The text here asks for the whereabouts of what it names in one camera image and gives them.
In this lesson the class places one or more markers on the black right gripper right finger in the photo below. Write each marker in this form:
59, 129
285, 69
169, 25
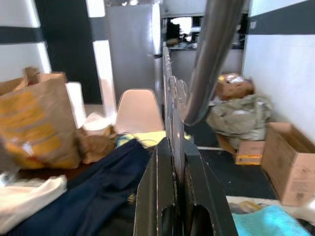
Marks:
204, 191

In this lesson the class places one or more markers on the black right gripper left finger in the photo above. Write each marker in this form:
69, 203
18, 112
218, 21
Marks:
152, 186

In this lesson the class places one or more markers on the navy blue garment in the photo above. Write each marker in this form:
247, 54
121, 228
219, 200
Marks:
93, 191

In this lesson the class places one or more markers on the grey plastic clothes hanger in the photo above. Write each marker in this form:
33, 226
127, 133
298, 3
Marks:
211, 61

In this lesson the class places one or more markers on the yellow patterned cloth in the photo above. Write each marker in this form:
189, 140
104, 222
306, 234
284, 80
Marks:
152, 136

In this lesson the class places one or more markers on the small cardboard box yellow label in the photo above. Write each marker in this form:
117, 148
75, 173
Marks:
249, 153

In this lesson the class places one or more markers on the crumpled brown paper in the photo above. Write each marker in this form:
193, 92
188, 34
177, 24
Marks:
96, 147

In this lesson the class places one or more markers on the teal towel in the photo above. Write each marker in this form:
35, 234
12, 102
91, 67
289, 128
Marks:
268, 221

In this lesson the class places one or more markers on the crumpled grey plastic bag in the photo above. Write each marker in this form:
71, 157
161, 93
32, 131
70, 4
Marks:
241, 118

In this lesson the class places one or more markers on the large brown cardboard box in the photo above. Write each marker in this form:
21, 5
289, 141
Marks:
292, 172

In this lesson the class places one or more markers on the white cloth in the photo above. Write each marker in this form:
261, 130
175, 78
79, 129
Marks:
27, 196

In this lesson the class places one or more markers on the brown paper bag yellow print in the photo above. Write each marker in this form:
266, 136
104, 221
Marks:
37, 118

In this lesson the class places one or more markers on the silver fridge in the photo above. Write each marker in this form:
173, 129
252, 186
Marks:
133, 49

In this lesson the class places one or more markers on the black door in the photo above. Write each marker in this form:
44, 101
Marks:
69, 49

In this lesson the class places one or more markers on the grey wall switch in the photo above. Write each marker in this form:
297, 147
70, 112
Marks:
253, 25

